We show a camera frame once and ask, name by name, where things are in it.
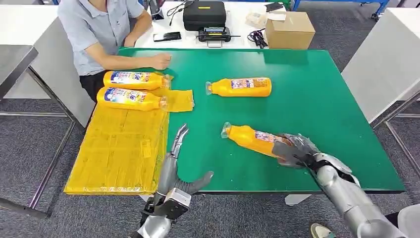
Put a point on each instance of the person's right hand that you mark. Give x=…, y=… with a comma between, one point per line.
x=161, y=61

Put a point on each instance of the person's left hand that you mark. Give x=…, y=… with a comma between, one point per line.
x=130, y=41

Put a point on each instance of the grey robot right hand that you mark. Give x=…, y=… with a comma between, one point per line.
x=295, y=152

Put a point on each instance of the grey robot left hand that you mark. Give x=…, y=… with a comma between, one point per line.
x=168, y=174

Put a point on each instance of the orange drink bottle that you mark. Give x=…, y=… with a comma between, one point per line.
x=246, y=138
x=131, y=98
x=131, y=80
x=226, y=88

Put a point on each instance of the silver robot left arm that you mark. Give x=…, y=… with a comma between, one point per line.
x=156, y=226

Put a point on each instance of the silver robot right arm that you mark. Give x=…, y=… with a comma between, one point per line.
x=344, y=197

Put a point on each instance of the black smartphone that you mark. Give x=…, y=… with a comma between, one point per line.
x=167, y=36

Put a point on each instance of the person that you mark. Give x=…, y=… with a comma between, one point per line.
x=95, y=39

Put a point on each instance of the black tablet stand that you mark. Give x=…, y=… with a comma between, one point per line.
x=156, y=10

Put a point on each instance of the green table mat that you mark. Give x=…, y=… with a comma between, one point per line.
x=311, y=115

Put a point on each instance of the yellow plastic sheet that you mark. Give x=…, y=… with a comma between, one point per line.
x=121, y=154

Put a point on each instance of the black handheld radio controller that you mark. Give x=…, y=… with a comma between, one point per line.
x=215, y=35

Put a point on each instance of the black carrying case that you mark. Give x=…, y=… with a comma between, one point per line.
x=205, y=16

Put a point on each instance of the white sneaker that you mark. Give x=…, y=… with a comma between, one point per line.
x=321, y=231

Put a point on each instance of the white desk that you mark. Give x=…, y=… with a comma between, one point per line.
x=238, y=23

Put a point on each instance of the clear plastic bag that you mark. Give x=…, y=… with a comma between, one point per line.
x=256, y=19

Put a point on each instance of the white table with steel legs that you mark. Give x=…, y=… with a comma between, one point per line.
x=23, y=24
x=387, y=59

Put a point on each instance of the brown cardboard box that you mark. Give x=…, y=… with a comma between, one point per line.
x=290, y=33

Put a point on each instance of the white paper slip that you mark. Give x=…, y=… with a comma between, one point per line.
x=276, y=17

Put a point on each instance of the small black device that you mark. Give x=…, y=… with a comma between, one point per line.
x=274, y=6

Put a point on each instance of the black and white object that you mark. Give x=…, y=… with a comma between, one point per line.
x=410, y=221

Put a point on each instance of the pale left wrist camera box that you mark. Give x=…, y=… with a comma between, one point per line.
x=177, y=200

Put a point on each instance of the blue metal cart frame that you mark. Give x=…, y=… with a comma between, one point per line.
x=328, y=1

